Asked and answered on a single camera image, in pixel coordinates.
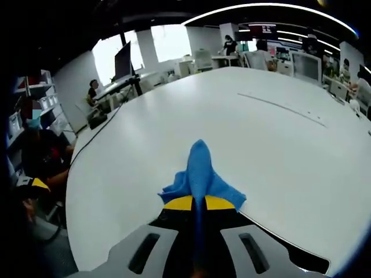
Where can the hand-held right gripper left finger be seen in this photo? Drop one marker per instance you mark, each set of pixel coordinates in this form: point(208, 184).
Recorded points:
point(127, 255)

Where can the dark side desk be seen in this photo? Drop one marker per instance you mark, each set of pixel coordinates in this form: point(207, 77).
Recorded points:
point(124, 85)

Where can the black desk monitor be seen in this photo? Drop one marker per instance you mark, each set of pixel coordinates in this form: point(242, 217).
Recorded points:
point(123, 62)

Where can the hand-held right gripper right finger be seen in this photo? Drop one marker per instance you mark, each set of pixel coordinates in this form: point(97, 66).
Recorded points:
point(261, 255)

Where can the white cabinet with glass front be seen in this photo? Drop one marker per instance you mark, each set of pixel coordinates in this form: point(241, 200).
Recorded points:
point(306, 66)

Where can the wall display screen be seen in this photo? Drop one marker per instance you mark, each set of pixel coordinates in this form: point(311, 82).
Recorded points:
point(262, 29)

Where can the white storage shelf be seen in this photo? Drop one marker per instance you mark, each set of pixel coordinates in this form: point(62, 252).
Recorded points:
point(43, 95)

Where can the blue cleaning cloth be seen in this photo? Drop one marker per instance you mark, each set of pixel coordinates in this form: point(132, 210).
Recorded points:
point(200, 168)

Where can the black bag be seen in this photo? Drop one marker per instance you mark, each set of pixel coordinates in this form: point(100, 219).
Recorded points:
point(97, 121)

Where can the person's left hand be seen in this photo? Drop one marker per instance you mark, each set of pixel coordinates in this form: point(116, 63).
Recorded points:
point(30, 210)

